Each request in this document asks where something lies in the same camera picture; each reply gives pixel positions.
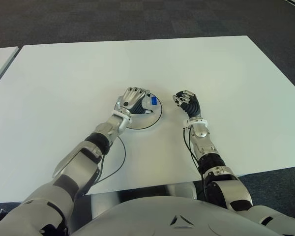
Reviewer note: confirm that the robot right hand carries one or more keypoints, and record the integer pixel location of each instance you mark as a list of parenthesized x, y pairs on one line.
[(193, 107)]

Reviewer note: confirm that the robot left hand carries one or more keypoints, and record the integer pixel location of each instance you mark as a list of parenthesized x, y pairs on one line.
[(130, 99)]

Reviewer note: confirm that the clear water bottle blue cap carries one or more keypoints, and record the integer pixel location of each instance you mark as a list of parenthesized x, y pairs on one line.
[(154, 101)]

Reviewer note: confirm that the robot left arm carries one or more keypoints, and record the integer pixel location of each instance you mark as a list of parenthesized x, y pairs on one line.
[(105, 132)]

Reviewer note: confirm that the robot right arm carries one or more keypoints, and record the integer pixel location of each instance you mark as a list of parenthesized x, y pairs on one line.
[(206, 147)]

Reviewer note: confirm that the white plate black rim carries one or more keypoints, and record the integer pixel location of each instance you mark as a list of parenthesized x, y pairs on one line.
[(142, 121)]

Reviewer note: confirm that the white robot waist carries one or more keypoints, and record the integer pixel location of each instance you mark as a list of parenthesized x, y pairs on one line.
[(186, 190)]

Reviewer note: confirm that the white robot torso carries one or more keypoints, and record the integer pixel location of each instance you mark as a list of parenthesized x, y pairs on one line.
[(162, 218)]

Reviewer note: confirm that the white side table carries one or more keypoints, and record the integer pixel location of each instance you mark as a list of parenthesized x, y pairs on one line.
[(1, 64)]

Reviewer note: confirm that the black metal floor stand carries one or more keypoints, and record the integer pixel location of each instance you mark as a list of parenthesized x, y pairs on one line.
[(0, 212)]

